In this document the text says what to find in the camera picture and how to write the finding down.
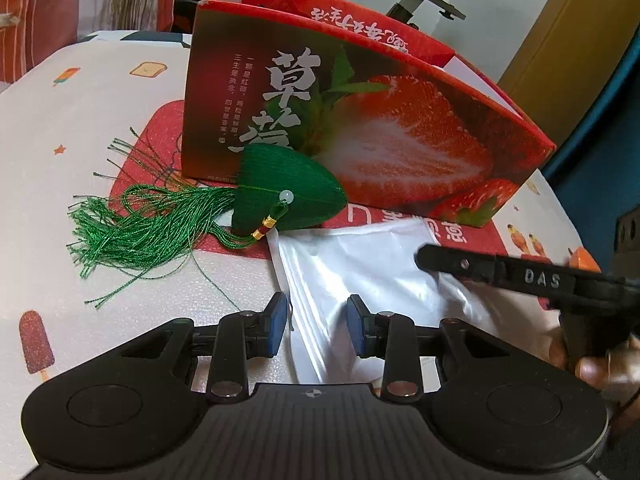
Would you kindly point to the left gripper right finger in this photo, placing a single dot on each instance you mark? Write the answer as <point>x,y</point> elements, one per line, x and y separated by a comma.
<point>392,338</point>

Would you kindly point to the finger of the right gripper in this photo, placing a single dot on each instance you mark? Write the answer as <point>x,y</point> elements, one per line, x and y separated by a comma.
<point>530,277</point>

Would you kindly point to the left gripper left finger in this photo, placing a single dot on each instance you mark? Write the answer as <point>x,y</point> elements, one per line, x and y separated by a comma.
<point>236,339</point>

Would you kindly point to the clear plastic bag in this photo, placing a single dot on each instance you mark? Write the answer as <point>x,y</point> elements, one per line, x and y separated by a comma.
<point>319,269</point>

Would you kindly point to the green tasselled zongzi sachet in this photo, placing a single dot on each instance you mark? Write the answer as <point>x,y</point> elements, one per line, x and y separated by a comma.
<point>148,232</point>

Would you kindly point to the person right hand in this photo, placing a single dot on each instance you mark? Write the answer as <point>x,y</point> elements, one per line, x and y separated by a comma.
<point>616,375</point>

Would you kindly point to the orange plastic bowl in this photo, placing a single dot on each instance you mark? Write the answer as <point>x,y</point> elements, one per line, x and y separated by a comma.
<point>582,260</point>

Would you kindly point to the red strawberry cardboard box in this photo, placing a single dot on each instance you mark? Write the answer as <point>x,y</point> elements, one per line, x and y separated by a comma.
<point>398,117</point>

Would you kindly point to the wooden door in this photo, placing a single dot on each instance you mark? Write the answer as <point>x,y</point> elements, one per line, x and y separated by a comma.
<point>567,58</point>

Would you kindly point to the pink printed backdrop cloth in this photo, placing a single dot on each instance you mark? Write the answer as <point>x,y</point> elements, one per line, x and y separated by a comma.
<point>31,30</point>

